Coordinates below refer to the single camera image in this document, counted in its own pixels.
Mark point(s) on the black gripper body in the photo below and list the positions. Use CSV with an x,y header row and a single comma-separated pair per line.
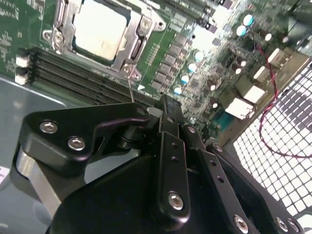
x,y
109,207

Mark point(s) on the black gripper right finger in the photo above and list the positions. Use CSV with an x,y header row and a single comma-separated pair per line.
x,y
217,171

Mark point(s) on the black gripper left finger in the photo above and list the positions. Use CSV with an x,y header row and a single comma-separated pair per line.
x,y
61,126

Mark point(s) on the silver-topped CPU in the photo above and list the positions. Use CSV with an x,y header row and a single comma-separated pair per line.
x,y
97,29

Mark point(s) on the metal socket cover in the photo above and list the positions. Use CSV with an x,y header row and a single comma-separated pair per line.
x,y
134,31

